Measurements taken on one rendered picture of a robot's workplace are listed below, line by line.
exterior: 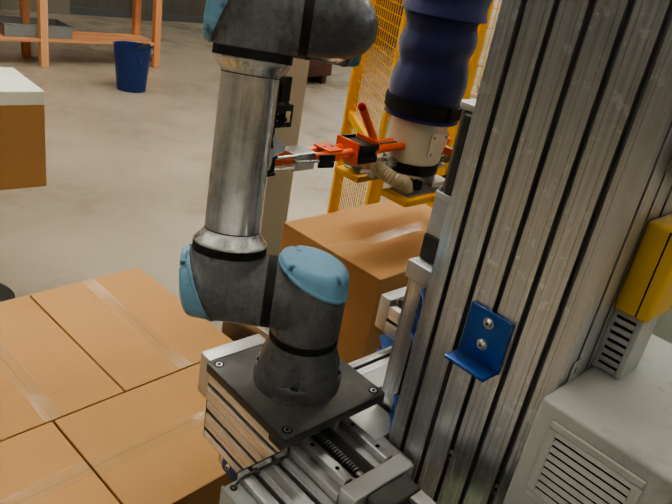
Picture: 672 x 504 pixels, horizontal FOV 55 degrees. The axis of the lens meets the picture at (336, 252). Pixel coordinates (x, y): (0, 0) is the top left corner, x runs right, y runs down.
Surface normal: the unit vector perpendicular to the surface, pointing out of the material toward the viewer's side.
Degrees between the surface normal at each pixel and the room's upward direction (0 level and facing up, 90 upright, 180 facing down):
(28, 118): 90
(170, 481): 0
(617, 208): 90
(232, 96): 82
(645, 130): 90
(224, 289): 80
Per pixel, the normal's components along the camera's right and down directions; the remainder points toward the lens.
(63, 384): 0.17, -0.89
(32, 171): 0.64, 0.42
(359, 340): -0.70, 0.19
